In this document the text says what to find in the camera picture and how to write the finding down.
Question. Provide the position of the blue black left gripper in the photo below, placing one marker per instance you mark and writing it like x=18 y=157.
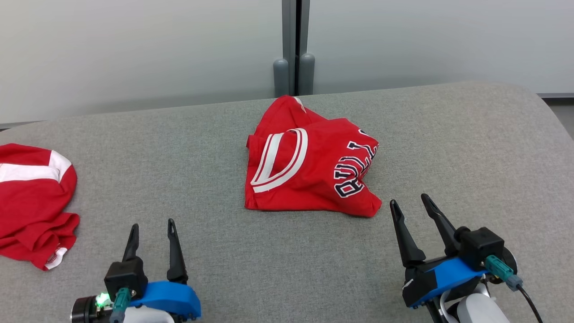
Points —
x=170 y=298

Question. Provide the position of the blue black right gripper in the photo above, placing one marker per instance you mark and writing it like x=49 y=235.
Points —
x=444 y=276

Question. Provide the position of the red jersey with navy lettering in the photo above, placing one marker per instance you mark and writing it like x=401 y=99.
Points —
x=314 y=170

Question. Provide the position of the red garment with white panel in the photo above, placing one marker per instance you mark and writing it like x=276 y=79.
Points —
x=31 y=206

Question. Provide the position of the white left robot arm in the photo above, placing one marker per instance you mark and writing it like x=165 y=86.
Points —
x=148 y=316

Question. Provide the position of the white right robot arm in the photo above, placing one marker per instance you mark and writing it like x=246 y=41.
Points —
x=480 y=312

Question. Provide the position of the black round right wrist joint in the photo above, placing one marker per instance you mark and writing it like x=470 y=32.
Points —
x=510 y=264

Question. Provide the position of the black round wrist joint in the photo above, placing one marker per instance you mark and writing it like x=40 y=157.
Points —
x=510 y=264
x=83 y=310

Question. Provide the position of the black round left wrist joint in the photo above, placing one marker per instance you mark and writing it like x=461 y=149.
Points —
x=83 y=310

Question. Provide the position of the grey cylindrical partition foot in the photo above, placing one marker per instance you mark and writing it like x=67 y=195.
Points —
x=281 y=78
x=307 y=74

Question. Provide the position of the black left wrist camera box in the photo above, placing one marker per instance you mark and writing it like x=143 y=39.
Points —
x=125 y=276

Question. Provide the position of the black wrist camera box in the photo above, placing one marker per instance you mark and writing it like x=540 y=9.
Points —
x=125 y=276
x=480 y=246

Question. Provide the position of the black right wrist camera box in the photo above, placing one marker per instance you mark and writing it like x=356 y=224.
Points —
x=480 y=246

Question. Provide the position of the teal left camera connector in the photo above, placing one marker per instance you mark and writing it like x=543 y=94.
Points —
x=121 y=300

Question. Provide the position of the teal camera connector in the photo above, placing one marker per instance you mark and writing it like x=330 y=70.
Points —
x=121 y=300
x=497 y=268

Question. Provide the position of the teal right camera connector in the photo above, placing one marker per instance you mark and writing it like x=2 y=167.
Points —
x=497 y=268

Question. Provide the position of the grey partition base rail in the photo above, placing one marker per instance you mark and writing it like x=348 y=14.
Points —
x=18 y=125
x=556 y=95

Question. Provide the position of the grey partition post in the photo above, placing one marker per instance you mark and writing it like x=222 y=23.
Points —
x=287 y=27

